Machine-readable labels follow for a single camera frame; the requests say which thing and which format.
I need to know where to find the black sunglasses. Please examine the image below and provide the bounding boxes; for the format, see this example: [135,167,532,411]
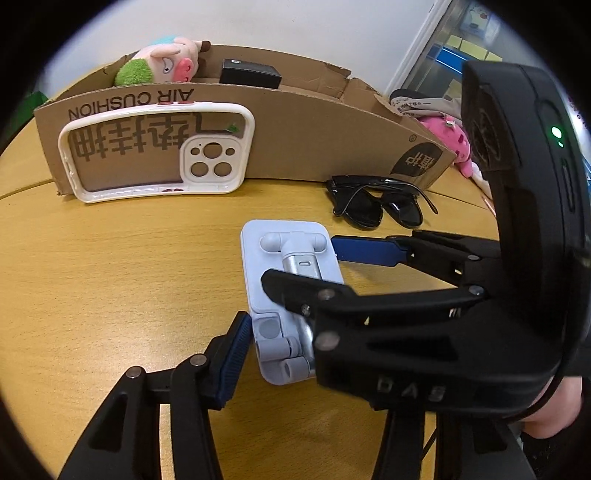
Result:
[325,175,439,230]

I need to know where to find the brown cardboard box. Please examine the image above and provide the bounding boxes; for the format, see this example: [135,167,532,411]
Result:
[33,44,458,197]

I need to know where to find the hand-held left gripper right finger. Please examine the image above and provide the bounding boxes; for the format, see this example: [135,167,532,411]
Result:
[372,408,527,480]

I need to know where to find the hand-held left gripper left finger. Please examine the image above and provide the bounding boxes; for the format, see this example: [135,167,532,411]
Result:
[55,311,254,480]

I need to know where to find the person's right hand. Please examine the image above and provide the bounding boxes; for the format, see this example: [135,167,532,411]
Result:
[521,376,583,439]

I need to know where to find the white phone case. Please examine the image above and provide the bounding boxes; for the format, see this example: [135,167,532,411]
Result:
[58,102,256,204]

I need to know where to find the pink pig plush toy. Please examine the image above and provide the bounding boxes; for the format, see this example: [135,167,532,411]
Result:
[114,33,212,87]

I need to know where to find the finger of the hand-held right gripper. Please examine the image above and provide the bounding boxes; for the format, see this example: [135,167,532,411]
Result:
[261,268,485,385]
[330,230,502,289]

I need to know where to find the small black box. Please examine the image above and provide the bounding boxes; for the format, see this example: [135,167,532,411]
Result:
[219,58,282,89]

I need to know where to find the light blue phone stand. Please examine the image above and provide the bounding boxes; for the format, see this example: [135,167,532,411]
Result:
[240,219,345,386]

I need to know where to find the pink spotted plush toy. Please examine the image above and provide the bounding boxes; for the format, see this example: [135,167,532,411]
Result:
[418,115,485,185]

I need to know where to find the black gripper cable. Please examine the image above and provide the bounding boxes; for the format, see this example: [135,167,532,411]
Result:
[524,323,587,421]

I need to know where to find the beige printed cloth bag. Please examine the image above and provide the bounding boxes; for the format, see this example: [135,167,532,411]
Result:
[389,89,465,121]

